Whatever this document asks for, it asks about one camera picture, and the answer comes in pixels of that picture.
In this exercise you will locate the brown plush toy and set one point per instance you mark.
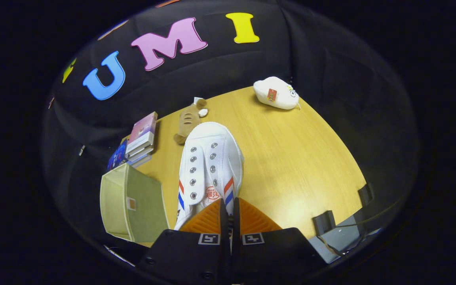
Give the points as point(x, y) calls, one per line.
point(188, 120)

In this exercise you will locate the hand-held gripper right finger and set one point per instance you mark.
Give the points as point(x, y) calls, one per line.
point(275, 257)

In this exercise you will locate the silver clip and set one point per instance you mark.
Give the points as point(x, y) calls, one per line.
point(81, 150)

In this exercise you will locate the white plush toy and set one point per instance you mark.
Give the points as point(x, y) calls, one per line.
point(275, 93)

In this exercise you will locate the pink cover book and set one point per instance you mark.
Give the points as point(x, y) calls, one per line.
point(144, 126)

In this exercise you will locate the black table clamp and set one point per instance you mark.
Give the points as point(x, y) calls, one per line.
point(324, 222)
point(365, 194)

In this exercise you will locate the dark blue book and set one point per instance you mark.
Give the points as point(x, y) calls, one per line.
point(117, 155)

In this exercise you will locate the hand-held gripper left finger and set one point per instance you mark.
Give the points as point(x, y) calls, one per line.
point(188, 257)

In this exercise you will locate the pale blue paperback book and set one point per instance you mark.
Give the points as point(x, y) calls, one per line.
point(140, 159)

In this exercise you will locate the black backdrop cloth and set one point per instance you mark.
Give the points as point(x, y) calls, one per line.
point(331, 79)

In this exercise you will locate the grey paperback book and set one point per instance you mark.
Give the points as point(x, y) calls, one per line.
point(139, 148)

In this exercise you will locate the white striped canvas shoe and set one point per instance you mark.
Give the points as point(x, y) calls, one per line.
point(208, 158)

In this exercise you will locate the beige fabric storage box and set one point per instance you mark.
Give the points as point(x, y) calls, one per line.
point(141, 206)

